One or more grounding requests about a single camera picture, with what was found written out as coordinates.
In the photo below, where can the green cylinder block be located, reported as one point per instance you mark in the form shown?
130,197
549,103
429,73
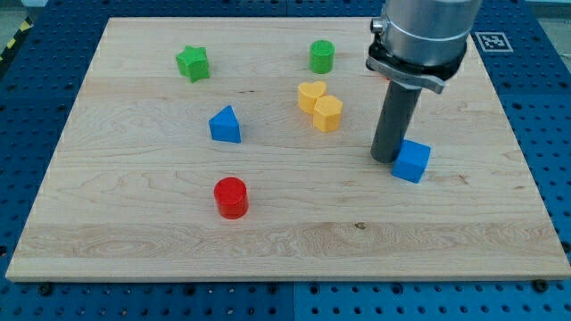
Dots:
322,54

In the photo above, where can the wooden board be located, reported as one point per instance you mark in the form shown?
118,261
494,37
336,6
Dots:
128,194

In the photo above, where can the blue cube block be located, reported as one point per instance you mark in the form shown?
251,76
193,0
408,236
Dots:
411,161

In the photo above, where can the blue triangle block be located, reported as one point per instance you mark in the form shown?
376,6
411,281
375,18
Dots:
225,127

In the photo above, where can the yellow heart block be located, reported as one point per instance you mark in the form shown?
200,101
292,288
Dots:
309,93

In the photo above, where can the yellow hexagon block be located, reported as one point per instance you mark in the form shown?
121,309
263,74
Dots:
327,113

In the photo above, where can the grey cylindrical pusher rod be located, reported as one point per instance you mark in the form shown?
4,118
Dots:
398,107

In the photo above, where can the green star block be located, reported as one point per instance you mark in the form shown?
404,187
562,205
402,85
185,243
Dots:
193,63

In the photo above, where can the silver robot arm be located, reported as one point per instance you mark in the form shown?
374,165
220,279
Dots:
421,43

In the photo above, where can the red cylinder block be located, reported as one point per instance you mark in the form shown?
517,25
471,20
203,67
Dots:
231,197

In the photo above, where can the white fiducial marker tag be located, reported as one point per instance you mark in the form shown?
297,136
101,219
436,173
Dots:
493,42

